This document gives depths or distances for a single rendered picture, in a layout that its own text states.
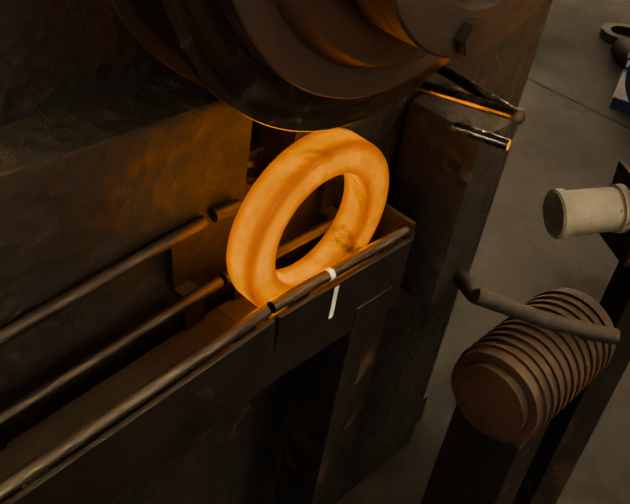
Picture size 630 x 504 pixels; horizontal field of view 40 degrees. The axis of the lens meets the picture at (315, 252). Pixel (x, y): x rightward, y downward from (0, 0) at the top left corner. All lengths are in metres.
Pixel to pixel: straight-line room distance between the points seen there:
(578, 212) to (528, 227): 1.21
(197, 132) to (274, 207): 0.09
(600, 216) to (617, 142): 1.73
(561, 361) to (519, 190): 1.34
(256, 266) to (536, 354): 0.44
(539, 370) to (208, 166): 0.50
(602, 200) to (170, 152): 0.55
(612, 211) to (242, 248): 0.50
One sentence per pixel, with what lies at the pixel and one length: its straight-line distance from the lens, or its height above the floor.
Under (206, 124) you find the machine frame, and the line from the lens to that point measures 0.74.
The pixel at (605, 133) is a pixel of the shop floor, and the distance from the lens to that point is 2.83.
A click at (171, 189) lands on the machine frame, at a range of 0.75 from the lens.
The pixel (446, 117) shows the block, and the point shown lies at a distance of 0.93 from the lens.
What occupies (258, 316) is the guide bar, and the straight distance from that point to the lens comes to 0.76.
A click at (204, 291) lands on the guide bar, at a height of 0.70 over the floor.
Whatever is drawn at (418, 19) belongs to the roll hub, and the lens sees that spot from 0.56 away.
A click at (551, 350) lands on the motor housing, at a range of 1.10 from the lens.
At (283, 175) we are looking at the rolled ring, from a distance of 0.73.
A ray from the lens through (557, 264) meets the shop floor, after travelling 2.18.
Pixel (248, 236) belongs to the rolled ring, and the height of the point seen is 0.78.
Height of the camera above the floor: 1.23
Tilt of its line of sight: 38 degrees down
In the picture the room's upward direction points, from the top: 10 degrees clockwise
